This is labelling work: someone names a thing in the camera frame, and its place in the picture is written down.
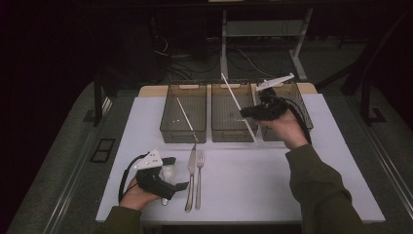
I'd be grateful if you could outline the metal floor rail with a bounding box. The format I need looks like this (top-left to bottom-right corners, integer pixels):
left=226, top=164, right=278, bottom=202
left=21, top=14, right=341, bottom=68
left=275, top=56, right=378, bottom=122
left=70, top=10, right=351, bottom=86
left=354, top=106, right=413, bottom=211
left=42, top=97, right=111, bottom=234

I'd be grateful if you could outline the smoky clear plastic bin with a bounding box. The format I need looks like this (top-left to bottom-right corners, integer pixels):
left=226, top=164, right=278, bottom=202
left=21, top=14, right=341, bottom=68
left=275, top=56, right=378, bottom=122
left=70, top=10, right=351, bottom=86
left=210, top=81, right=259, bottom=143
left=256, top=80, right=315, bottom=142
left=159, top=82, right=207, bottom=144

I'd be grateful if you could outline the black metal stand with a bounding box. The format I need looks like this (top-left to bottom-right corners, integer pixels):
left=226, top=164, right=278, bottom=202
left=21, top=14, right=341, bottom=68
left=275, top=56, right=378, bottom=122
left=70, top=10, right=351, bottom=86
left=316, top=9, right=411, bottom=127

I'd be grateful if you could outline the white table cover sheet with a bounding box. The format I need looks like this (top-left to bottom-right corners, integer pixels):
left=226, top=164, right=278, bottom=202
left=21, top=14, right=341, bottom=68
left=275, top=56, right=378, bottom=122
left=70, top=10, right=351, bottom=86
left=95, top=93, right=387, bottom=225

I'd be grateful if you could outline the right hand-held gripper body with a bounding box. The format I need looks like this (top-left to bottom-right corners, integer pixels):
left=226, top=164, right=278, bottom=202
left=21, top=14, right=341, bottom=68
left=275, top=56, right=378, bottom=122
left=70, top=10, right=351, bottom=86
left=255, top=72, right=295, bottom=121

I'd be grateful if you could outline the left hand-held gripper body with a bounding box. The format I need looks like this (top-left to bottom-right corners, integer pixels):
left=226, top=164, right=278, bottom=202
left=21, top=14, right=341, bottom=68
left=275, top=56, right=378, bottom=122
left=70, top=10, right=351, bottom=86
left=132, top=148, right=178, bottom=200

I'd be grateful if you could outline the steel table knife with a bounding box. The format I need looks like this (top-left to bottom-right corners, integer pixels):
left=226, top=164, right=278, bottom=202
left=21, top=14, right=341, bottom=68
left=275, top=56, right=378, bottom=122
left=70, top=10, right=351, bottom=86
left=184, top=143, right=198, bottom=214

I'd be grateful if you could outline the right hand-held gripper black cable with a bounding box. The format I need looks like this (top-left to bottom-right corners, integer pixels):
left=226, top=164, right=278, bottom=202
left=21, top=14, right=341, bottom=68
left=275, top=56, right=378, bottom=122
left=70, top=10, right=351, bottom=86
left=282, top=97, right=313, bottom=146

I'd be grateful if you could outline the person's right hand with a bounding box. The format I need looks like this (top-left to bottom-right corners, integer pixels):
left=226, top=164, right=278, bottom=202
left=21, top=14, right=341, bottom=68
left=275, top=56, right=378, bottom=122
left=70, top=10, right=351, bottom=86
left=256, top=109, right=310, bottom=150

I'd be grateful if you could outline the steel fork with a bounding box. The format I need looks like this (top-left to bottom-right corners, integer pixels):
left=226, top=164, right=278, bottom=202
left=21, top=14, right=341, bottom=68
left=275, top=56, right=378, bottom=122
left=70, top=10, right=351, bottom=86
left=194, top=149, right=206, bottom=211

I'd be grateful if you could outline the person's left hand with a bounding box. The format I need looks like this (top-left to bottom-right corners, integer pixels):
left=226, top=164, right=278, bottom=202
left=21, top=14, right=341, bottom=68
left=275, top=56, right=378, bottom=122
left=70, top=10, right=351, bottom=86
left=119, top=177, right=164, bottom=212

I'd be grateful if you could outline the white floor cable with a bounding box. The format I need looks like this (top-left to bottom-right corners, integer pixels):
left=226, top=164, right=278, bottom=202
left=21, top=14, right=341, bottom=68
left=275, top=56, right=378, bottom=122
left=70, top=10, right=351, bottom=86
left=227, top=47, right=278, bottom=80

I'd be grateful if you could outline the white metal desk frame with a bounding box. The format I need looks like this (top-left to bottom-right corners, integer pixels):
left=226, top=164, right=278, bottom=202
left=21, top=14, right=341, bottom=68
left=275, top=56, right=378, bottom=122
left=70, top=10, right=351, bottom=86
left=219, top=8, right=315, bottom=82

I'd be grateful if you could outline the white chopstick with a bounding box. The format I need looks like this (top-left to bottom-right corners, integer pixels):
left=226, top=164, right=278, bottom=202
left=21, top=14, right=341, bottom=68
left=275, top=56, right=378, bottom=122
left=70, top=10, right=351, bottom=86
left=220, top=72, right=259, bottom=146
left=175, top=97, right=200, bottom=143

